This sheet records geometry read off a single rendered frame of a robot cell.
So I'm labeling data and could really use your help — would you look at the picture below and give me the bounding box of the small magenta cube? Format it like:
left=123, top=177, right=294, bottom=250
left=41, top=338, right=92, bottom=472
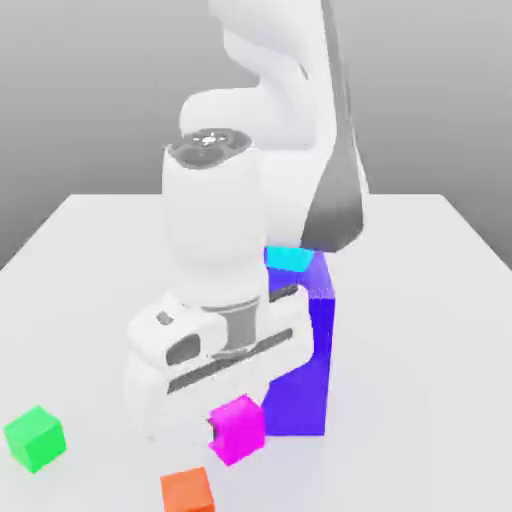
left=207, top=393, right=266, bottom=468

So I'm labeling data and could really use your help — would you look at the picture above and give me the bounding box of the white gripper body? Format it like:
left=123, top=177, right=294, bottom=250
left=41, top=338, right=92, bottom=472
left=122, top=284, right=317, bottom=443

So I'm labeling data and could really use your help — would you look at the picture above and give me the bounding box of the small green cube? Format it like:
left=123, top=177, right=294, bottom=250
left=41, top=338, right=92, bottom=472
left=2, top=404, right=67, bottom=475

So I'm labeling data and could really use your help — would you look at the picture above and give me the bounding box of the small cyan cube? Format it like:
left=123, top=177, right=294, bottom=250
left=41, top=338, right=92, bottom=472
left=264, top=246, right=315, bottom=274

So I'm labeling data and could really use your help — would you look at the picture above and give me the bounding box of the small orange cube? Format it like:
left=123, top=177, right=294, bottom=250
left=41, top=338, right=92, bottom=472
left=159, top=466, right=216, bottom=512

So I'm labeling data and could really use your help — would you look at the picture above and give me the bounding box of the large blue box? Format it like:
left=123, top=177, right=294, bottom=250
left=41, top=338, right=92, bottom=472
left=261, top=248, right=336, bottom=437

